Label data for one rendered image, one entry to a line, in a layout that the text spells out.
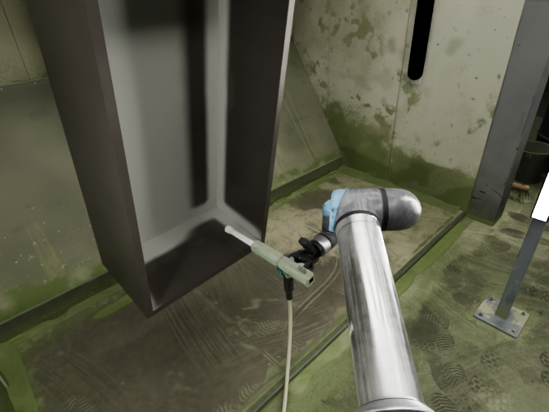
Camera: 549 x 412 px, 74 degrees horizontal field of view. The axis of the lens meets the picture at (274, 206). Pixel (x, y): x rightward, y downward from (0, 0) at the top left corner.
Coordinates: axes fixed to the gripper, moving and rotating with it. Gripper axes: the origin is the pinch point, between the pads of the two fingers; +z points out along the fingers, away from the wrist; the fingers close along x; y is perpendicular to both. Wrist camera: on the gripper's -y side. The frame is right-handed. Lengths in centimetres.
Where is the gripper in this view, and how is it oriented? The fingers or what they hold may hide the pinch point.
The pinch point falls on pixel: (285, 271)
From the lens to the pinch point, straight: 145.7
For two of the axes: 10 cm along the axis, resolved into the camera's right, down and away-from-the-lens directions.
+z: -6.7, 4.7, -5.7
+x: -7.4, -3.6, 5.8
